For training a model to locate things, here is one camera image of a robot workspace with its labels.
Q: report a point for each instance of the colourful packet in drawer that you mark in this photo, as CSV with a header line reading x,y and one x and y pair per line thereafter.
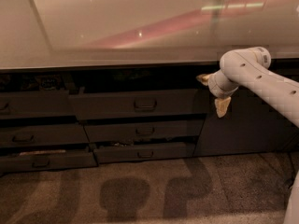
x,y
130,74

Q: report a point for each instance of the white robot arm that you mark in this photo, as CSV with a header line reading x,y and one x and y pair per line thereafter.
x,y
250,69

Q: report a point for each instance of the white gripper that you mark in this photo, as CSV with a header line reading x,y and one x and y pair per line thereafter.
x,y
215,87

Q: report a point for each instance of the dark items in left drawer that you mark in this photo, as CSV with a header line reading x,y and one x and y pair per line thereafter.
x,y
30,82

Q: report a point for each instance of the grey drawer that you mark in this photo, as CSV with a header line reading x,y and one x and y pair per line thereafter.
x,y
132,104
34,104
46,160
144,152
44,135
147,130

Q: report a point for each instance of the grey cabinet door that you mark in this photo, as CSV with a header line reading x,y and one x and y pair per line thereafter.
x,y
250,125

